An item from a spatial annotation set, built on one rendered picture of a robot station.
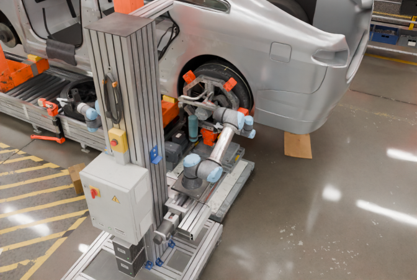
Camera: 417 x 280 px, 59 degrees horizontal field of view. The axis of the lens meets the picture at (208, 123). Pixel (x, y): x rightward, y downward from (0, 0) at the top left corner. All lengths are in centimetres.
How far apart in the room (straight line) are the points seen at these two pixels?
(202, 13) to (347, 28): 204
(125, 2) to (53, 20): 228
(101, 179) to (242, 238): 161
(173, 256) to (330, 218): 152
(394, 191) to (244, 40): 221
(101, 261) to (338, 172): 252
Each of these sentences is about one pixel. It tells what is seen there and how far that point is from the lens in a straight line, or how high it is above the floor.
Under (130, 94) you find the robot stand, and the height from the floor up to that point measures 172.
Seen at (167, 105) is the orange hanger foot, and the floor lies 68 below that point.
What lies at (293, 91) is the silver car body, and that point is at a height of 116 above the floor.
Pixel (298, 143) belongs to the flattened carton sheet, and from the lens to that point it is 442.
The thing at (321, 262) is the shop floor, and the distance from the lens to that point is 338.
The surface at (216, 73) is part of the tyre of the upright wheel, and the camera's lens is 326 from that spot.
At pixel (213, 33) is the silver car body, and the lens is 315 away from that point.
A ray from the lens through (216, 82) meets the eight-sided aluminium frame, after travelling 320.
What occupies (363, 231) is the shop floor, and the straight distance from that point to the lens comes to 370.
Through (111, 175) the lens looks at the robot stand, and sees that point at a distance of 217.
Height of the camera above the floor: 270
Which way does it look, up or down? 36 degrees down
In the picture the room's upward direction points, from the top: 1 degrees clockwise
